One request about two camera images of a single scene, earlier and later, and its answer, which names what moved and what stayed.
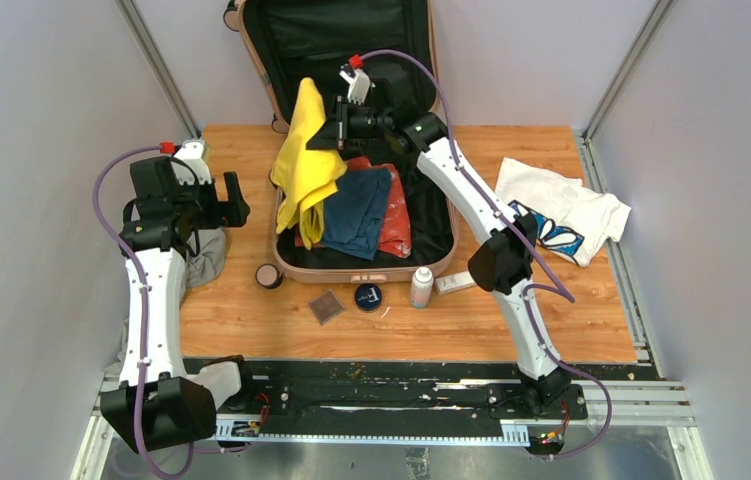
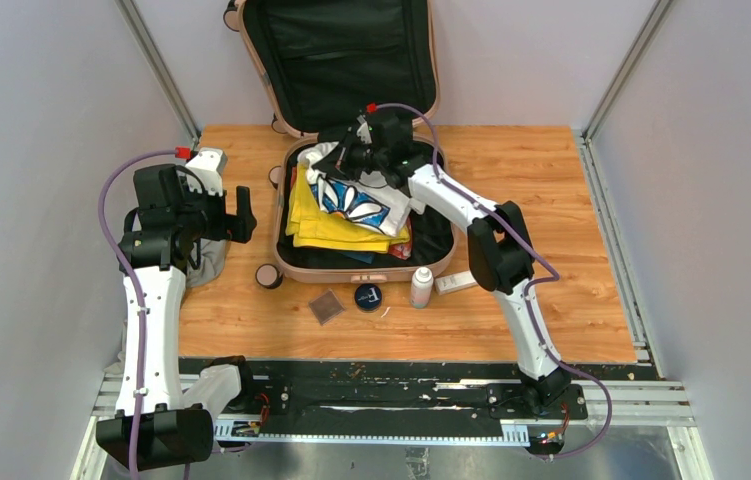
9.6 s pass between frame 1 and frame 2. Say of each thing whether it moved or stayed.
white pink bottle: stayed
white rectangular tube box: stayed
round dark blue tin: stayed
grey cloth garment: stayed
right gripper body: moved
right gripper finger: moved
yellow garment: moved
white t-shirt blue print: moved
